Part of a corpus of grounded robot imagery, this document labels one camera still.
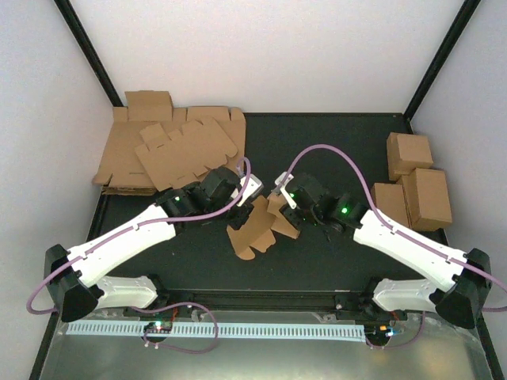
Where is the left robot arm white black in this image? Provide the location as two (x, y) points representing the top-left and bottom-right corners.
(44, 167), (263, 322)

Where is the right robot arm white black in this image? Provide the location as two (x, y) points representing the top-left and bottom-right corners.
(275, 173), (492, 329)

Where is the folded cardboard box small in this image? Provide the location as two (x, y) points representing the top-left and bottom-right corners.
(371, 183), (411, 228)

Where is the stack of flat cardboard blanks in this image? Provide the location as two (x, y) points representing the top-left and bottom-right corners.
(93, 90), (246, 196)

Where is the left controller board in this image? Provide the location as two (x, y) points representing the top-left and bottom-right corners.
(143, 321), (173, 334)

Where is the controller board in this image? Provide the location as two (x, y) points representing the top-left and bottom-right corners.
(143, 321), (173, 334)
(364, 324), (404, 339)

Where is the right controller board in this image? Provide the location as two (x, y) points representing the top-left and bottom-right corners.
(364, 324), (404, 339)

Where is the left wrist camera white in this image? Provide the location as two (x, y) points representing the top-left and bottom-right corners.
(236, 174), (264, 207)

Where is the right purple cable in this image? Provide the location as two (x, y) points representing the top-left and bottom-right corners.
(287, 144), (507, 312)

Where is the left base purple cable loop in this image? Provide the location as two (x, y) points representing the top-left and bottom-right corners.
(142, 301), (219, 355)

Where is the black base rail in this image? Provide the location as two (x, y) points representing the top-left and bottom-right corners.
(94, 287), (436, 321)

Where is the white slotted cable duct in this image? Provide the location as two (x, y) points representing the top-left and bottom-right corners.
(66, 320), (366, 343)

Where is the left black frame post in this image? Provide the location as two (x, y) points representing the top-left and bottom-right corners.
(54, 0), (124, 107)

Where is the black frame post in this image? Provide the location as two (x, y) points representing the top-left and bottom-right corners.
(54, 0), (124, 107)
(403, 0), (482, 121)

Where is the right black frame post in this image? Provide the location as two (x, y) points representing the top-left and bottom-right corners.
(403, 0), (482, 121)

